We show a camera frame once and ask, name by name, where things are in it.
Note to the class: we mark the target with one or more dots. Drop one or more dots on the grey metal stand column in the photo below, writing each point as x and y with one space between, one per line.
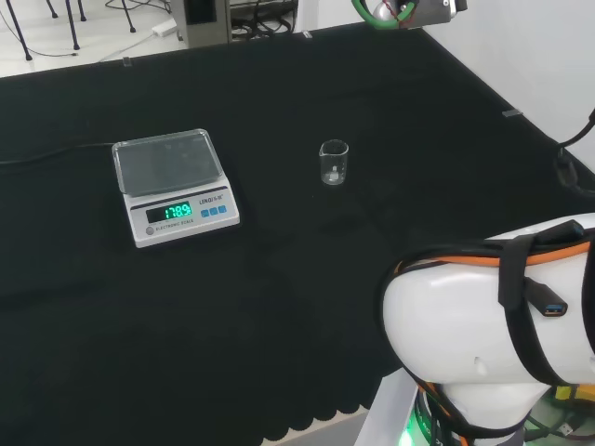
204 28

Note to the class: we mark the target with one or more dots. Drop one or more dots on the small clear glass beaker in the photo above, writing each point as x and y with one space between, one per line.
334 174

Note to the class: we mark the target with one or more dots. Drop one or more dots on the white electronic balance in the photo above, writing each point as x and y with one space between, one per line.
186 227

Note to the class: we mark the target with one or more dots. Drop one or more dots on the black bench cloth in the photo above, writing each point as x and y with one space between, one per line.
279 302

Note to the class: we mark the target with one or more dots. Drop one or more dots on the black tripod legs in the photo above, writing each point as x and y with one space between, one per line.
71 28

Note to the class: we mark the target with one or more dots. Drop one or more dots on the white power strip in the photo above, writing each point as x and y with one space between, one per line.
165 30

